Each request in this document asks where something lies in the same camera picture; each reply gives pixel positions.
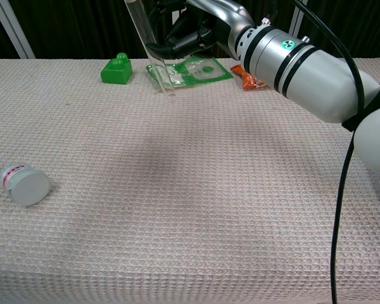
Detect green toy building block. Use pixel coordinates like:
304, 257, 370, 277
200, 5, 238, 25
100, 52, 133, 86

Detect white frame post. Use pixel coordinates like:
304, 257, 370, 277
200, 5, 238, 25
0, 0, 36, 60
288, 0, 308, 36

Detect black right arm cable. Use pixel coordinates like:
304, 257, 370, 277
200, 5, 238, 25
293, 0, 368, 304

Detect beige waffle tablecloth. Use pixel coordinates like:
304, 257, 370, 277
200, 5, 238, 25
0, 58, 380, 304

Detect white jar with red label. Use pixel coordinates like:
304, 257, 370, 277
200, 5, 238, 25
0, 163, 51, 208

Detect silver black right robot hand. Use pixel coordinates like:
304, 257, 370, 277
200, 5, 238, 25
146, 0, 256, 61

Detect green white plastic packet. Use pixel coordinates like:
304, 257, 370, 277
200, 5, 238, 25
146, 56, 234, 93

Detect dark green curtain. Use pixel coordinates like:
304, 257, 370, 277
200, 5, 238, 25
0, 0, 380, 61

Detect orange white snack packet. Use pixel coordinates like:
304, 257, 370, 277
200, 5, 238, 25
230, 64, 267, 91

